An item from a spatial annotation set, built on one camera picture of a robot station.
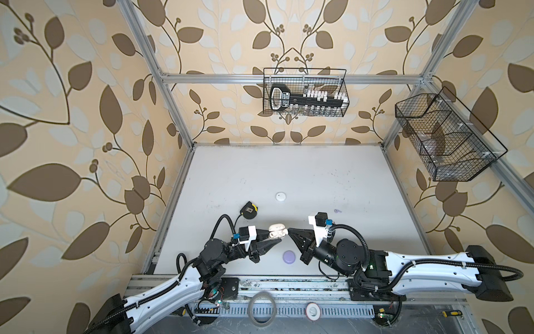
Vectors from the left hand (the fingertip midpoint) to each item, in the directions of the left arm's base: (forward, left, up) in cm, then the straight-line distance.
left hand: (279, 236), depth 63 cm
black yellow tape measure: (+19, +13, -21) cm, 31 cm away
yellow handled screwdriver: (-16, -59, -22) cm, 65 cm away
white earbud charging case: (+28, 0, -23) cm, 36 cm away
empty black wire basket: (+31, -61, +11) cm, 69 cm away
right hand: (+1, -3, +1) cm, 3 cm away
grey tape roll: (-17, +9, -21) cm, 29 cm away
